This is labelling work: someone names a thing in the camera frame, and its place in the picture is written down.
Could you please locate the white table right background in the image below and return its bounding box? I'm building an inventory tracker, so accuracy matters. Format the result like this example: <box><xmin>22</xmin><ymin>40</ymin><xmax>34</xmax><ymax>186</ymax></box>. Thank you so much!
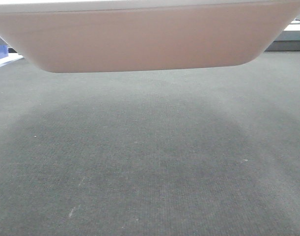
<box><xmin>265</xmin><ymin>18</ymin><xmax>300</xmax><ymax>52</ymax></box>

